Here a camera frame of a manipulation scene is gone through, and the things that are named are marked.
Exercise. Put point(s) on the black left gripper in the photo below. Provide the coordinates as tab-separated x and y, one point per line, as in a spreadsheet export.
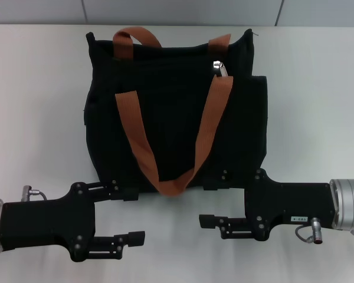
47	224

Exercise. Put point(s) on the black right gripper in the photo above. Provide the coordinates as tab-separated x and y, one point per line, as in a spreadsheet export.
289	203

